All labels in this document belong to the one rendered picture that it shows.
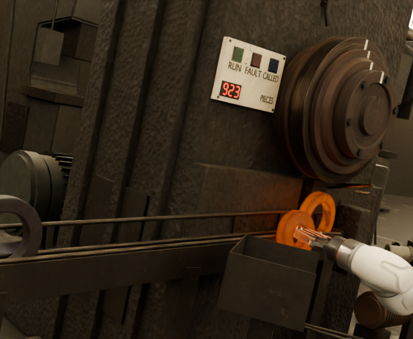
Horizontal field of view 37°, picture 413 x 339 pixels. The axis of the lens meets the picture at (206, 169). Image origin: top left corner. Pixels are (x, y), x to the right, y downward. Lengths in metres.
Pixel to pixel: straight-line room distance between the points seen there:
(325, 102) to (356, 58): 0.19
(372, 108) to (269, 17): 0.42
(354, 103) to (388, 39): 0.60
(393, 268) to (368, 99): 0.55
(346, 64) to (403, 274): 0.66
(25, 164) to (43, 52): 3.14
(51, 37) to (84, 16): 0.39
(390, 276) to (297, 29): 0.83
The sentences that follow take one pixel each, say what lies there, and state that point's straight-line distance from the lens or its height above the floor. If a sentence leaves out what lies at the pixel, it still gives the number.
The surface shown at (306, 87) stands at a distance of 1.90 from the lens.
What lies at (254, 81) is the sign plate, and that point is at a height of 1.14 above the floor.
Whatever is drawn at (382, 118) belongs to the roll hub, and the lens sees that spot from 2.05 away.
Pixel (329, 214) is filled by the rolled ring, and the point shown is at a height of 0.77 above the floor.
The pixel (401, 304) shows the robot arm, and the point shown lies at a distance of 1.88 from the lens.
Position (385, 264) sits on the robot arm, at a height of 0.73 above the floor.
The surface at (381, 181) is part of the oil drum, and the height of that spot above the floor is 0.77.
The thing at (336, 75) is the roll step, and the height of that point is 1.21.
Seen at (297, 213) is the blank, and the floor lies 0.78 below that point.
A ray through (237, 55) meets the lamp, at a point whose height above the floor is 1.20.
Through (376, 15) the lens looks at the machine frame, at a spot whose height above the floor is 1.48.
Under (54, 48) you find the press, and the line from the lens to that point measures 5.93.
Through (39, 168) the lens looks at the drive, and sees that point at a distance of 2.77.
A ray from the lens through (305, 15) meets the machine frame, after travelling 2.08.
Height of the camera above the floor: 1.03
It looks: 5 degrees down
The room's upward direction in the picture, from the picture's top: 12 degrees clockwise
